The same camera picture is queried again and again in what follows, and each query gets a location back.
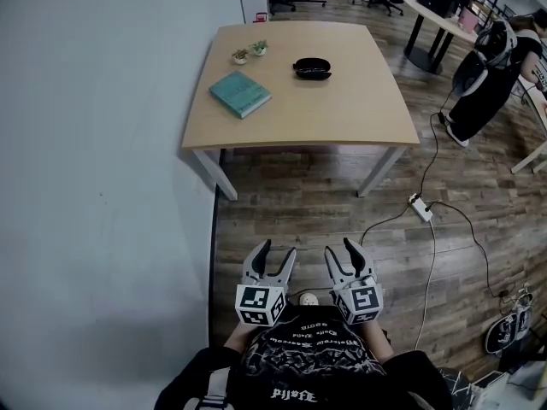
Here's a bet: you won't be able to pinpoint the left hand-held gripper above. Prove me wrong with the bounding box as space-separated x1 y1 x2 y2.
234 239 297 328

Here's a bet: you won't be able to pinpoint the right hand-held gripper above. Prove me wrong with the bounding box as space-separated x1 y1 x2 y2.
323 237 384 326

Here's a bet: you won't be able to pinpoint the black glasses case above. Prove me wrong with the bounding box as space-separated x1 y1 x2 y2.
292 57 333 82

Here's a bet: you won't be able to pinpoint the person's left forearm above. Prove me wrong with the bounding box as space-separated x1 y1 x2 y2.
223 323 260 354

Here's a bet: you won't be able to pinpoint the person's right forearm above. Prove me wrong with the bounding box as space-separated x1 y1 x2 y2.
365 319 395 366

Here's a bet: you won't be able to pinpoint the white power strip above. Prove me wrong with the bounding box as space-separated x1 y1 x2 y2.
408 192 434 224

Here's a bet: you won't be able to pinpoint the person's black printed shirt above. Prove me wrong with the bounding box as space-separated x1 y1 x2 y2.
152 305 455 410

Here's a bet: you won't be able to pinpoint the light wooden square table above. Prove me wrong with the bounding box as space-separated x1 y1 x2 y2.
179 20 422 202

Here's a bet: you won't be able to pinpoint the teal hardcover book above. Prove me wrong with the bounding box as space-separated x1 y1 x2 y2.
208 70 274 120

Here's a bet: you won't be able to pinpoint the white and black headset device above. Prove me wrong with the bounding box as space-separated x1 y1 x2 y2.
484 283 536 359

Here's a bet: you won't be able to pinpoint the white box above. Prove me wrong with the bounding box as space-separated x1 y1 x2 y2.
469 369 511 410

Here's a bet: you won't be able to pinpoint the round white table black legs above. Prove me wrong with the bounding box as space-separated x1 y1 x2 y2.
400 0 485 76

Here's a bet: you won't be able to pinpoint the pink box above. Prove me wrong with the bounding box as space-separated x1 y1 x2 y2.
456 6 482 37

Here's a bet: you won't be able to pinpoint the black cable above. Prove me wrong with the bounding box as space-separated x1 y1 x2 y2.
415 84 456 200
425 201 519 302
357 206 418 248

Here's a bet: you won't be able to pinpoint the white power cable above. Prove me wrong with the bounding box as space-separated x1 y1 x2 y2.
413 219 438 351

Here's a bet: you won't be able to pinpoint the grey shoulder strap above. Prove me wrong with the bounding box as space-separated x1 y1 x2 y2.
187 365 232 410

